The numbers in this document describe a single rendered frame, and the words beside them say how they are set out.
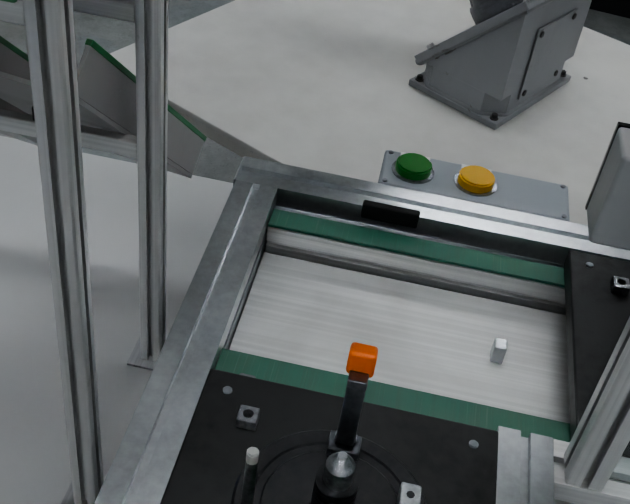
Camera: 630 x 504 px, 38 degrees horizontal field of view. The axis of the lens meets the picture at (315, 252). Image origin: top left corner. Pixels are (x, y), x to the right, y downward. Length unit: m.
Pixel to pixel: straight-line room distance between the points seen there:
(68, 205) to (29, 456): 0.33
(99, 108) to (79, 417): 0.23
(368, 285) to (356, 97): 0.46
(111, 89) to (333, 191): 0.33
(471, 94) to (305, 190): 0.43
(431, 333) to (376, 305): 0.06
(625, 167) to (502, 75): 0.71
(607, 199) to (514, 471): 0.25
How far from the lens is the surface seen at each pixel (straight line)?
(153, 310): 0.86
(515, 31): 1.26
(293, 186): 0.97
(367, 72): 1.40
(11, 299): 0.99
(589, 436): 0.72
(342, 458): 0.61
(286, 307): 0.89
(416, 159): 1.02
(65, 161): 0.55
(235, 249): 0.88
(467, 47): 1.31
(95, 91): 0.70
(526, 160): 1.28
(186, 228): 1.06
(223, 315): 0.82
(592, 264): 0.95
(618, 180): 0.60
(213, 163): 2.64
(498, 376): 0.88
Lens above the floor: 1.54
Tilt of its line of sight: 40 degrees down
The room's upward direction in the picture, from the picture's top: 8 degrees clockwise
